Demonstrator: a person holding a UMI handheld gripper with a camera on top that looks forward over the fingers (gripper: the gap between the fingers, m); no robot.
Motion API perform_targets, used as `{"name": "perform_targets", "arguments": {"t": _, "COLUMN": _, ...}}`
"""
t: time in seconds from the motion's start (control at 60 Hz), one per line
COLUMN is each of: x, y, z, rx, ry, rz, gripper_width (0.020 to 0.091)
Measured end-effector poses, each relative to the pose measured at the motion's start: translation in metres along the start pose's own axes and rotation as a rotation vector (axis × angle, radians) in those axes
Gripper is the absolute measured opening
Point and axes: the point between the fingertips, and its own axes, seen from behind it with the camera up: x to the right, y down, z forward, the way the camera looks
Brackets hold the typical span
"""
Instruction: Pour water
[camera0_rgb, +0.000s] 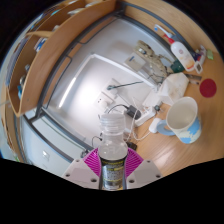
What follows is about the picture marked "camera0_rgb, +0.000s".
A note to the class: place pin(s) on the white plastic bag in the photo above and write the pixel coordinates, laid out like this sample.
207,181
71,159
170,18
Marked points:
175,86

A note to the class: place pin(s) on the clear squeeze bottle blue tip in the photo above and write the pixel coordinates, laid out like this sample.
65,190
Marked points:
163,30

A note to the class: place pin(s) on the white earbuds case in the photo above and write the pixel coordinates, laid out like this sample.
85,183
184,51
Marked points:
155,125

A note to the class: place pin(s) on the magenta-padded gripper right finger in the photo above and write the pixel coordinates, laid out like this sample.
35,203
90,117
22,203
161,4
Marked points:
145,171

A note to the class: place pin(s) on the black charger block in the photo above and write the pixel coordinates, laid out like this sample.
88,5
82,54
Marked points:
131,146

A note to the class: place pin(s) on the white power strip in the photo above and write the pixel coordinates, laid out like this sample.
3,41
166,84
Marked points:
146,115

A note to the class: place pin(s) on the wooden shelf unit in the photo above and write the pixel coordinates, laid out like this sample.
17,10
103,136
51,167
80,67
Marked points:
53,56

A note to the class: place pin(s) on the clear plastic drink bottle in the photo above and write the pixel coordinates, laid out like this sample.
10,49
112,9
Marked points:
112,146

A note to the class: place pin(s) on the brown tree figure toy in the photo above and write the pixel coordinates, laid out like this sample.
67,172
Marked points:
155,60

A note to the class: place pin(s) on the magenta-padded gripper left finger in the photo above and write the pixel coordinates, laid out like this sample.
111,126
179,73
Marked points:
78,171

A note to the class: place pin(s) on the white desk lamp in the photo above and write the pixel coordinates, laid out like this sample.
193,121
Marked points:
68,93

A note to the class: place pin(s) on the small green pack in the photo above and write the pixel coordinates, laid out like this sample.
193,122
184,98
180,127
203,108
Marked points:
210,54

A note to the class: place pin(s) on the white pump bottle red top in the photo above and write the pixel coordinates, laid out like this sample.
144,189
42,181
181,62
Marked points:
182,55

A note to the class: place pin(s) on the flat round red coaster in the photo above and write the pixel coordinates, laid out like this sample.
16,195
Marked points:
208,87

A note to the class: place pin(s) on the white wall-mounted box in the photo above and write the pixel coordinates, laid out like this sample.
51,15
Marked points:
135,62

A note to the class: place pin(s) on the white wall outlet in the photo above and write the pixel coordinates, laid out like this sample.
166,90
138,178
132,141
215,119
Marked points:
104,99

